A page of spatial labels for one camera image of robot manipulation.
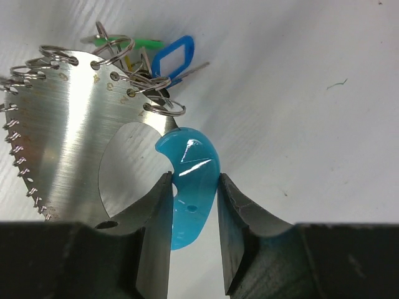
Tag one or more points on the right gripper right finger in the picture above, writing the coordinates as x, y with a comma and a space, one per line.
258, 249

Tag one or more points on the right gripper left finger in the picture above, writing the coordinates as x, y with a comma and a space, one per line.
145, 269

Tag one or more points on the metal key organiser disc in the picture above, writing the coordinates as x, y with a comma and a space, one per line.
88, 133

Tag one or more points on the blue tag key on disc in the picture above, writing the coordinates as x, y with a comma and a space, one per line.
174, 60

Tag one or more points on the green tag key on disc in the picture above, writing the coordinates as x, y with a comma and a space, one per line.
122, 42

